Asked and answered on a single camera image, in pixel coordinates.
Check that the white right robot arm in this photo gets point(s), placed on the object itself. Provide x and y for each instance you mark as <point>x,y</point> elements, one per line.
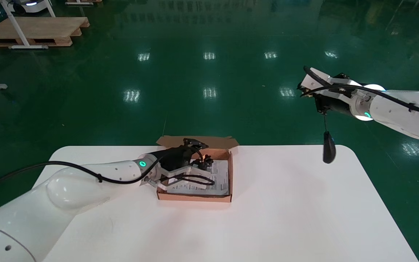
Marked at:
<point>406,116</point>

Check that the wooden pallet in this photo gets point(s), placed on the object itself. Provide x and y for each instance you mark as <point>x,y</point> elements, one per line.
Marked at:
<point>84,2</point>
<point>38,29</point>

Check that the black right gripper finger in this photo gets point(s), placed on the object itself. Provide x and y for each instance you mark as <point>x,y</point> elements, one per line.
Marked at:
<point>342,76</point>
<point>321,105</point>

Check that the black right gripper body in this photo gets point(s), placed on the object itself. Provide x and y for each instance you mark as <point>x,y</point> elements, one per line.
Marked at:
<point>340,105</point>

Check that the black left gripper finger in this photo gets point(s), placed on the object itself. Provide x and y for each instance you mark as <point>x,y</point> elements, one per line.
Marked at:
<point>195,143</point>
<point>198,164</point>

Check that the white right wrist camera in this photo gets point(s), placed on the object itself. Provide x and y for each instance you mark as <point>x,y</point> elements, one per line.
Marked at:
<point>315,82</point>

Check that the white printed instruction sheet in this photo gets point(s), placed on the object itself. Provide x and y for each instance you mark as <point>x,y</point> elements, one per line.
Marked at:
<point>218,182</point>

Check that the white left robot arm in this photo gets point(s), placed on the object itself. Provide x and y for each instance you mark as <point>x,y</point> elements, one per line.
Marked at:
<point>67,189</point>

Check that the brown cardboard storage box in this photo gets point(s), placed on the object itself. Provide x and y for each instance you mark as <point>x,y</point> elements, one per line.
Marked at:
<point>195,197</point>

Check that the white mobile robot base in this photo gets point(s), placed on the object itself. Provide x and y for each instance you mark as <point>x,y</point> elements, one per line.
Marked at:
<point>31,4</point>

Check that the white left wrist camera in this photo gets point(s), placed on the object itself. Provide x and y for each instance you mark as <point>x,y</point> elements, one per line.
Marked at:
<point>173,174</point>

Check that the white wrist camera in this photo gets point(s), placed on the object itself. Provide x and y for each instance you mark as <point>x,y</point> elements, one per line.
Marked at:
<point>315,82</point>
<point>173,174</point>

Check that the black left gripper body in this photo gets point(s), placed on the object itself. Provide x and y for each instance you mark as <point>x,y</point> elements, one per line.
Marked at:
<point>176,158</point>

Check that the white table frame legs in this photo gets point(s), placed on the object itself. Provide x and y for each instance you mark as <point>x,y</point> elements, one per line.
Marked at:
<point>16,25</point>

